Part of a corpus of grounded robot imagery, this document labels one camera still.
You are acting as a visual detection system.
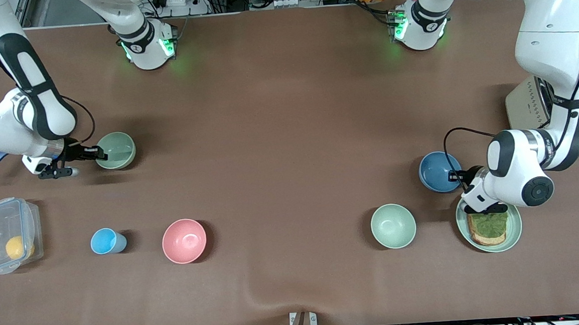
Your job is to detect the pale green bowl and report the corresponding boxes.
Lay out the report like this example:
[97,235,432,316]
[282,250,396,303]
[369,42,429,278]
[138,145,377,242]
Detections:
[370,202,418,251]
[94,131,138,172]

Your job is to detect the blue bowl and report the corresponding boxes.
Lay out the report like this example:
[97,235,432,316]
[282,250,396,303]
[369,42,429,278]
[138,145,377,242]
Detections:
[417,150,466,195]

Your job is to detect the pink bowl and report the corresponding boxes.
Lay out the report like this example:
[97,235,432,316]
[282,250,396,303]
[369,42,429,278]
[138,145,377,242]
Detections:
[161,217,209,266]

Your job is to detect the green lettuce leaf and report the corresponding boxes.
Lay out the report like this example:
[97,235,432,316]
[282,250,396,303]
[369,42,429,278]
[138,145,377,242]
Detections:
[473,211,510,239]

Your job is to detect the bread slice with crust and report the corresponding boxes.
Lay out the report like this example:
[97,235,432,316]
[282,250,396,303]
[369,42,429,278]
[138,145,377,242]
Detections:
[467,212,509,248]

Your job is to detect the pale green plate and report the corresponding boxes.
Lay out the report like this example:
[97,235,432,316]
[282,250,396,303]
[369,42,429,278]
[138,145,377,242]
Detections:
[455,194,524,255]

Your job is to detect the yellow round fruit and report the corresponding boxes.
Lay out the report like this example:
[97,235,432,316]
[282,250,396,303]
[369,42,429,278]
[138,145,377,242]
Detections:
[5,234,36,261]

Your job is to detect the blue plastic cup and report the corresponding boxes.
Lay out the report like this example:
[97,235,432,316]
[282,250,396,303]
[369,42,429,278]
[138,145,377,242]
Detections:
[89,227,128,256]

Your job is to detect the beige chrome toaster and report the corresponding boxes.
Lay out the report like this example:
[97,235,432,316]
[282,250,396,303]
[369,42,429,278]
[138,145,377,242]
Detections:
[503,71,579,145]

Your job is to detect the brown table cloth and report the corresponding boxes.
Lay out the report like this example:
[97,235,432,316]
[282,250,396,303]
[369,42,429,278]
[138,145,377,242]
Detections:
[0,0,579,325]

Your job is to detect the long white power strip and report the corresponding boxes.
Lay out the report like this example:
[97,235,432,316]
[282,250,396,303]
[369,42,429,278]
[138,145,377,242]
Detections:
[273,0,322,9]

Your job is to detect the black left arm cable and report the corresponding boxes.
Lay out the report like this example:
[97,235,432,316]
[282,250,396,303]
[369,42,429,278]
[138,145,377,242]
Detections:
[442,125,501,190]

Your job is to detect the aluminium frame profile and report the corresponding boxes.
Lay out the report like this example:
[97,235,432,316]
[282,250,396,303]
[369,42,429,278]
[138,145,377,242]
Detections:
[8,0,36,28]

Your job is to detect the small metal clamp bracket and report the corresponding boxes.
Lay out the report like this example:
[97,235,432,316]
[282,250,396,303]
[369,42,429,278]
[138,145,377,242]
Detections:
[288,310,318,325]

